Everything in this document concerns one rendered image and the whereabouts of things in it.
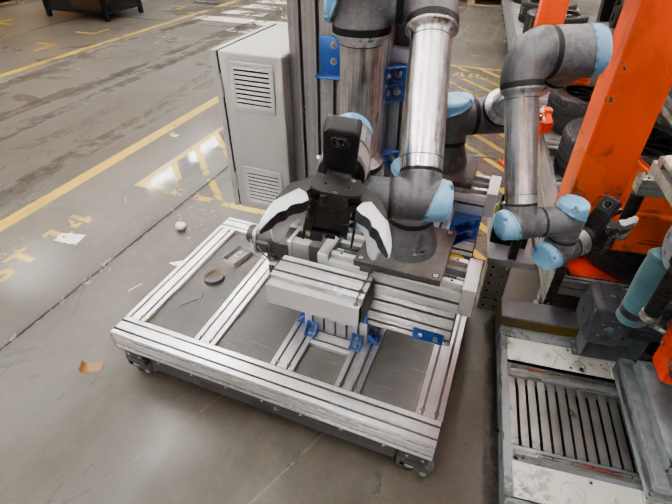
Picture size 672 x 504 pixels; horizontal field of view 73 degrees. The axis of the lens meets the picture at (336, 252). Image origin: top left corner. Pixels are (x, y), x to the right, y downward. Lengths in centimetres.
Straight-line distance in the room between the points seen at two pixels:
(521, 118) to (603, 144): 60
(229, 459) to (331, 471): 36
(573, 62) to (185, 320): 155
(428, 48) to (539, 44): 36
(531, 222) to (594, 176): 62
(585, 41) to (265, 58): 73
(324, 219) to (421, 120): 30
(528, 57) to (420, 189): 48
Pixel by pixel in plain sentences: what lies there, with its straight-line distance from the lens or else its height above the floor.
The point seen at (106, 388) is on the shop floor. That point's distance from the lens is 209.
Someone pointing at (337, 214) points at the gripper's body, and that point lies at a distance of 60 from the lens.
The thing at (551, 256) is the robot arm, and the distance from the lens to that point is 126.
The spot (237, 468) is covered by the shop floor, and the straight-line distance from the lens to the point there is 175.
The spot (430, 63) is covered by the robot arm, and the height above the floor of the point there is 131.
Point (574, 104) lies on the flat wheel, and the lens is 341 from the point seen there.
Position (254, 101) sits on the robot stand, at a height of 111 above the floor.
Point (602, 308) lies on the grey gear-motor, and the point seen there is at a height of 40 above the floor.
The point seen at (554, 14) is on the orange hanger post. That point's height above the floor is 95.
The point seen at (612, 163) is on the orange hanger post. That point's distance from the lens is 175.
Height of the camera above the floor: 154
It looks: 38 degrees down
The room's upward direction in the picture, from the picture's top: straight up
